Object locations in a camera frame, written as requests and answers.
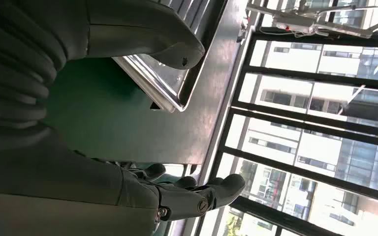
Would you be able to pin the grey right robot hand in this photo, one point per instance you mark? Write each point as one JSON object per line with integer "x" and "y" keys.
{"x": 78, "y": 195}

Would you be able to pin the electronic scale with steel tray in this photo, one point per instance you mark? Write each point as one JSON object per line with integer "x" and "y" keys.
{"x": 163, "y": 81}

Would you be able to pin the black window frame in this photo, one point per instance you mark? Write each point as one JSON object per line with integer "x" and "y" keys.
{"x": 306, "y": 76}

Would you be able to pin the white wheeled hoist frame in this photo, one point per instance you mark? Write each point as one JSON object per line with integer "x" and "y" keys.
{"x": 293, "y": 22}

